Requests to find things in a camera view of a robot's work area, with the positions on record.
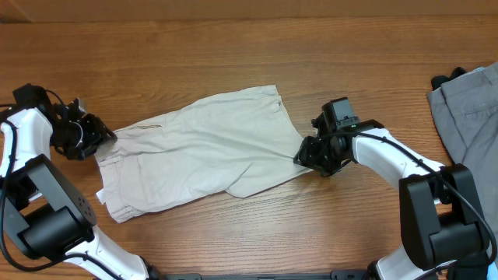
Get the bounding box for beige cargo shorts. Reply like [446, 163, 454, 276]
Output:
[95, 85, 307, 222]

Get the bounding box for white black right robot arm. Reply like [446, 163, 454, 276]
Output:
[294, 97, 497, 280]

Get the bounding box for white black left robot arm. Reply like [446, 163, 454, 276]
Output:
[1, 83, 163, 279]

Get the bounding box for black garment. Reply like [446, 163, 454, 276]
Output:
[430, 67, 467, 90]

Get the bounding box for grey shorts pile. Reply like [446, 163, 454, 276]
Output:
[426, 61, 498, 257]

